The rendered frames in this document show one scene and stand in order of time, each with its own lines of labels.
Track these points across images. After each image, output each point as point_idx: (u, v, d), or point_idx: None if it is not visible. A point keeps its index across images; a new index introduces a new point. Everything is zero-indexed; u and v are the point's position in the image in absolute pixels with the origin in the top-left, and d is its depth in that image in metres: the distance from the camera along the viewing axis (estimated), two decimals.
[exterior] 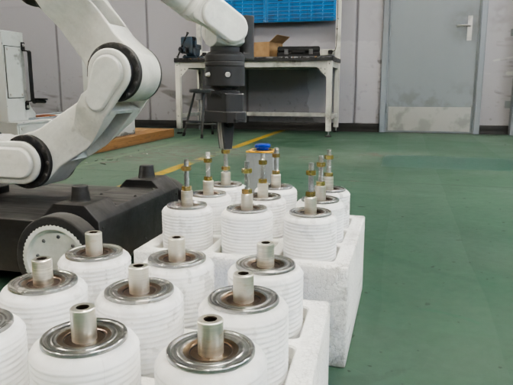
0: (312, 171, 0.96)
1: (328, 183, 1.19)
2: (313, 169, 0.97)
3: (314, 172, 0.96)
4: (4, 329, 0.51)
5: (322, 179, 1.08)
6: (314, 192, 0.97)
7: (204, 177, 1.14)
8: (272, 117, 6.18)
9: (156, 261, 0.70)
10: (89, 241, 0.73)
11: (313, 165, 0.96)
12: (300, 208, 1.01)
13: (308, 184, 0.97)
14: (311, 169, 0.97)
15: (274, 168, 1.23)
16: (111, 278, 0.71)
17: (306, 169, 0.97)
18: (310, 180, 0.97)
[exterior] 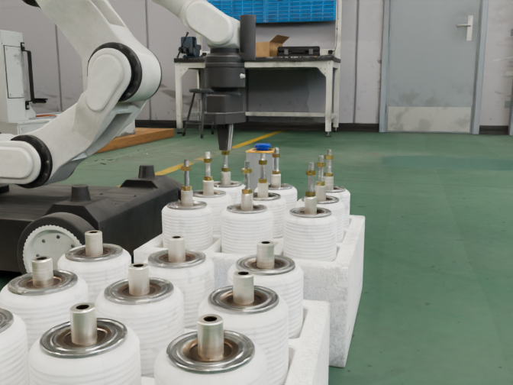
0: (312, 171, 0.96)
1: (328, 183, 1.19)
2: (313, 169, 0.97)
3: (314, 172, 0.96)
4: (4, 329, 0.51)
5: (322, 179, 1.08)
6: (314, 192, 0.97)
7: (204, 177, 1.14)
8: (272, 117, 6.18)
9: (156, 261, 0.70)
10: (89, 241, 0.73)
11: (313, 165, 0.96)
12: (300, 208, 1.01)
13: (308, 184, 0.97)
14: (311, 169, 0.97)
15: (274, 168, 1.23)
16: (111, 278, 0.71)
17: (306, 169, 0.97)
18: (310, 180, 0.97)
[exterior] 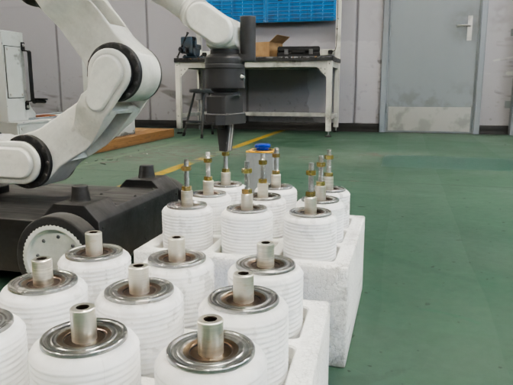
0: (312, 171, 0.96)
1: (328, 183, 1.19)
2: (313, 169, 0.97)
3: (314, 172, 0.96)
4: (4, 329, 0.51)
5: (322, 179, 1.08)
6: (314, 192, 0.97)
7: (204, 177, 1.14)
8: (272, 117, 6.18)
9: (156, 261, 0.70)
10: (89, 241, 0.73)
11: (313, 165, 0.96)
12: (300, 208, 1.01)
13: (308, 184, 0.97)
14: (311, 169, 0.97)
15: (274, 168, 1.23)
16: (111, 278, 0.71)
17: (306, 169, 0.97)
18: (310, 180, 0.97)
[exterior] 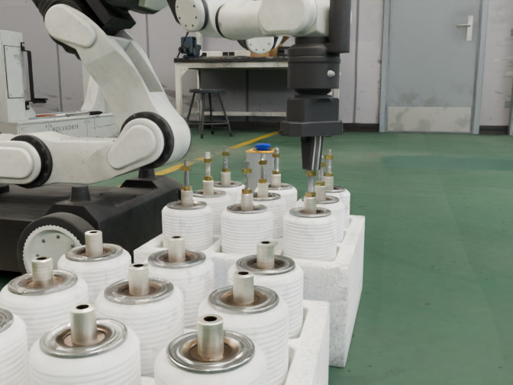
0: (313, 172, 0.96)
1: (328, 183, 1.19)
2: (313, 170, 0.97)
3: (314, 173, 0.96)
4: (4, 329, 0.51)
5: (322, 179, 1.08)
6: (314, 192, 0.97)
7: (204, 177, 1.14)
8: (272, 117, 6.18)
9: (156, 261, 0.70)
10: (89, 241, 0.73)
11: (313, 166, 0.97)
12: (300, 208, 1.01)
13: (308, 185, 0.97)
14: (311, 170, 0.97)
15: (274, 168, 1.23)
16: (111, 278, 0.71)
17: (306, 170, 0.97)
18: (311, 181, 0.97)
